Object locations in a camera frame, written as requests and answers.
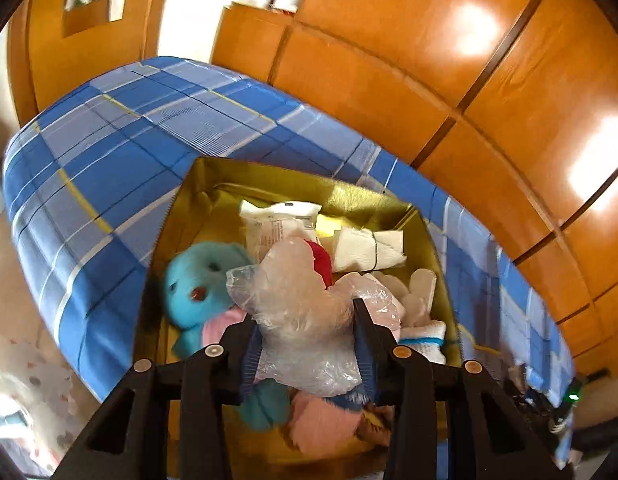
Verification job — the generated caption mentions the wooden door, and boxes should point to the wooden door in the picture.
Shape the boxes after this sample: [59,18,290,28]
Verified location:
[6,0,162,126]

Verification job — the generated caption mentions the red plush toy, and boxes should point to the red plush toy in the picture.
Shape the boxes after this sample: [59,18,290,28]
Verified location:
[304,240,335,288]

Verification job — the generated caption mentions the gold tin box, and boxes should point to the gold tin box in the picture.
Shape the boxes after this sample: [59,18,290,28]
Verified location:
[133,156,464,480]

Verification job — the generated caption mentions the blue plush toy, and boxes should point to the blue plush toy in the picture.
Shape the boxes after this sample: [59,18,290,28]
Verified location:
[161,241,292,431]

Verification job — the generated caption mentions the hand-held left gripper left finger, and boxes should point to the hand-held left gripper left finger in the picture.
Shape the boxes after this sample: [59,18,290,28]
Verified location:
[52,321,263,480]

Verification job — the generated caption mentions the person's right forearm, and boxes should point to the person's right forearm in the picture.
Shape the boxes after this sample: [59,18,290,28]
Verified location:
[569,410,618,467]

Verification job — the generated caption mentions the white sock blue stripes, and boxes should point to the white sock blue stripes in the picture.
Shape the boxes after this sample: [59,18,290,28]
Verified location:
[396,322,448,365]

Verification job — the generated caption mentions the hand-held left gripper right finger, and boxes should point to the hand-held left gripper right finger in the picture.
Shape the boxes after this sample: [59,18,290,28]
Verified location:
[352,298,572,480]

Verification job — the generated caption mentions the brown chenille cloth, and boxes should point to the brown chenille cloth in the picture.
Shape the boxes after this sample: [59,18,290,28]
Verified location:
[359,405,397,448]

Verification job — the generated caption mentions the plastic bag of cotton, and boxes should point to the plastic bag of cotton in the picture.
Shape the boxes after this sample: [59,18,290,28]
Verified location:
[225,237,405,398]

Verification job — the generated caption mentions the white gauze packet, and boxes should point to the white gauze packet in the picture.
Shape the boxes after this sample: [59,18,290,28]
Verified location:
[239,199,324,263]

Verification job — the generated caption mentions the white bandage roll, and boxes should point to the white bandage roll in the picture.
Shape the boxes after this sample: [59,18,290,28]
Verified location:
[331,226,409,273]

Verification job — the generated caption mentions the blue plaid bed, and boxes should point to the blue plaid bed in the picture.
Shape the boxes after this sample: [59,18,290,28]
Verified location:
[2,56,577,480]

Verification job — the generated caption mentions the pink cloth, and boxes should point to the pink cloth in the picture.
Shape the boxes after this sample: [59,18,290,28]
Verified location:
[201,307,250,348]

